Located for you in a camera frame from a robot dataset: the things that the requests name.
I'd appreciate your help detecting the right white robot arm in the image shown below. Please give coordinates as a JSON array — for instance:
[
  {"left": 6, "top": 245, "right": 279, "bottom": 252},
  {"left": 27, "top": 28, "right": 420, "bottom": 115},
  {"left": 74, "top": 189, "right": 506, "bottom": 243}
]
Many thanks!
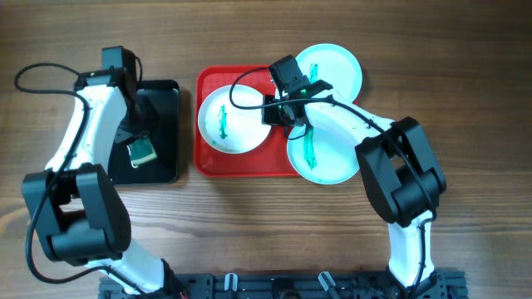
[{"left": 261, "top": 95, "right": 446, "bottom": 295}]

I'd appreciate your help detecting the white plate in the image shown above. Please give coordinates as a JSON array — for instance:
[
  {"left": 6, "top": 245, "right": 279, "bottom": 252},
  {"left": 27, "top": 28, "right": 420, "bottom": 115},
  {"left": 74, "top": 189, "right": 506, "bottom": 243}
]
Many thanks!
[
  {"left": 287, "top": 126, "right": 359, "bottom": 184},
  {"left": 295, "top": 43, "right": 362, "bottom": 104},
  {"left": 197, "top": 85, "right": 271, "bottom": 154}
]

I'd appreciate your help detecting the yellow green sponge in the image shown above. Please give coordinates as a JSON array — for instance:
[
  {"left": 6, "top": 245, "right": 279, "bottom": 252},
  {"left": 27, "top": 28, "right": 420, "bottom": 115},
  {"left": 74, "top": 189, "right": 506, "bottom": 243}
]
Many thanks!
[{"left": 127, "top": 136, "right": 157, "bottom": 169}]

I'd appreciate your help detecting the black mounting rail base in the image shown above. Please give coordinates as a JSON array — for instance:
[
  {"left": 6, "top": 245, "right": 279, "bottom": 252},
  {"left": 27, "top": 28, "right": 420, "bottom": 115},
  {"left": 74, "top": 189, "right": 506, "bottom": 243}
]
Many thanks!
[{"left": 97, "top": 269, "right": 469, "bottom": 299}]

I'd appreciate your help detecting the red plastic tray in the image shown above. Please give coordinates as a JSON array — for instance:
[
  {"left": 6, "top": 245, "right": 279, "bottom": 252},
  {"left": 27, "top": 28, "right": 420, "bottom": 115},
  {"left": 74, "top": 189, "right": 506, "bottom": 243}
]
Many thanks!
[{"left": 193, "top": 65, "right": 298, "bottom": 178}]

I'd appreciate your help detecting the black water tray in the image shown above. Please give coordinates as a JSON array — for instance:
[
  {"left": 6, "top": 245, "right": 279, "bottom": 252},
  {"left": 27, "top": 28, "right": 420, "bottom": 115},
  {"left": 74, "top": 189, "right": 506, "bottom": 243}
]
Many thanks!
[{"left": 108, "top": 80, "right": 180, "bottom": 186}]

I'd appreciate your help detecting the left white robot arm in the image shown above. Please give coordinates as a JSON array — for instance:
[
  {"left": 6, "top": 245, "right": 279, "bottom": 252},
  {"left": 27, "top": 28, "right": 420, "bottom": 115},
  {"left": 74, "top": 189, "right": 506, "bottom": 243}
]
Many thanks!
[{"left": 22, "top": 68, "right": 186, "bottom": 298}]

